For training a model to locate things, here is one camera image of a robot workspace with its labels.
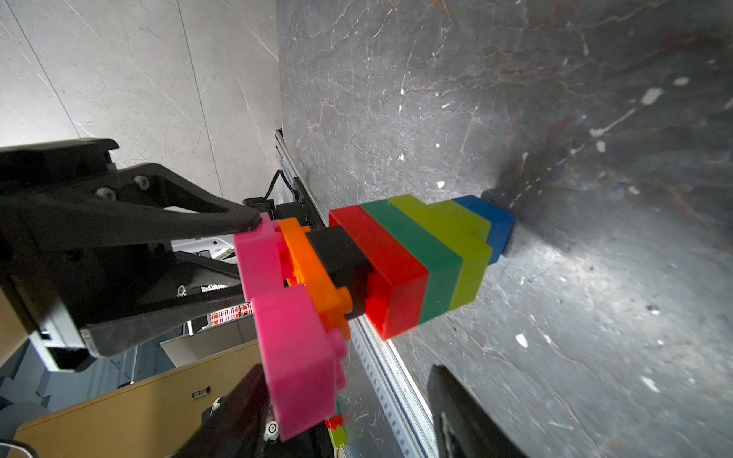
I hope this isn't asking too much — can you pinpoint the light green lego brick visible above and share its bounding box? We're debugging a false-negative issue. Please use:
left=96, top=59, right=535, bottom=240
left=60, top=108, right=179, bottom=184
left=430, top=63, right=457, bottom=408
left=387, top=195, right=492, bottom=310

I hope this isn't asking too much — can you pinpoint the dark green lego brick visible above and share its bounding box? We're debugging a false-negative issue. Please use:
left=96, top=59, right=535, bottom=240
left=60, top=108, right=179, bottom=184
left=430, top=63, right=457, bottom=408
left=361, top=200, right=462, bottom=324

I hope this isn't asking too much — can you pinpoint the orange lego brick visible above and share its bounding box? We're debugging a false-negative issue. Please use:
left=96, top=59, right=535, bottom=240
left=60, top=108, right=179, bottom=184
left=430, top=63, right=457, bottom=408
left=279, top=218, right=353, bottom=342

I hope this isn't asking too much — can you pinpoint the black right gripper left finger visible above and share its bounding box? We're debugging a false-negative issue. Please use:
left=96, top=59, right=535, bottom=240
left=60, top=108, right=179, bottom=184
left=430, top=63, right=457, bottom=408
left=174, top=364, right=270, bottom=458

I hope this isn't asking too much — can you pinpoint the wooden desk in background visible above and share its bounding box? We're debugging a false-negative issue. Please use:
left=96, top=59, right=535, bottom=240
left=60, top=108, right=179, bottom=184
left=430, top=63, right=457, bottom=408
left=15, top=343, right=261, bottom=457

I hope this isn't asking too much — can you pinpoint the blue lego brick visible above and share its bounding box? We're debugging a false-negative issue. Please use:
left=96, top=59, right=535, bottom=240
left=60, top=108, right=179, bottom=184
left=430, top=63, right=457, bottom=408
left=451, top=195, right=517, bottom=265

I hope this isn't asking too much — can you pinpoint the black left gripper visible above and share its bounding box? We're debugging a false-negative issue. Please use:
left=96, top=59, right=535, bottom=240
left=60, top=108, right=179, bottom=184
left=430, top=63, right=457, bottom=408
left=1, top=139, right=262, bottom=372

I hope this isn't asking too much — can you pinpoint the small black lego cube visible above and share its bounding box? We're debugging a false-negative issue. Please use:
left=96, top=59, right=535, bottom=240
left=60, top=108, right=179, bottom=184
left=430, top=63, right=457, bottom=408
left=305, top=225, right=373, bottom=320

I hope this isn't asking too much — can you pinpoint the magenta lego brick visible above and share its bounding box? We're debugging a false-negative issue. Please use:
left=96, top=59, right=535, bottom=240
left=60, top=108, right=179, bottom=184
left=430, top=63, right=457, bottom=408
left=234, top=213, right=284, bottom=303
left=252, top=285, right=347, bottom=442

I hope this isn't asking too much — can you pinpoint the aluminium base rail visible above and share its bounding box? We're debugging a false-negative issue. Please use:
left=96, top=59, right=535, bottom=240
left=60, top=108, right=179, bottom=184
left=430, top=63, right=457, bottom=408
left=273, top=128, right=439, bottom=458

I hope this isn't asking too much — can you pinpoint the red lego brick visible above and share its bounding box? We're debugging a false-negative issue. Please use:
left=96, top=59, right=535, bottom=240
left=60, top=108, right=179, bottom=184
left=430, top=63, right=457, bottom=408
left=328, top=205, right=429, bottom=341

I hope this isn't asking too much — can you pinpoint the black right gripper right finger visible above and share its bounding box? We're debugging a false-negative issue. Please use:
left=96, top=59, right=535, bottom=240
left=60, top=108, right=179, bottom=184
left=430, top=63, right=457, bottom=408
left=428, top=366, right=526, bottom=458

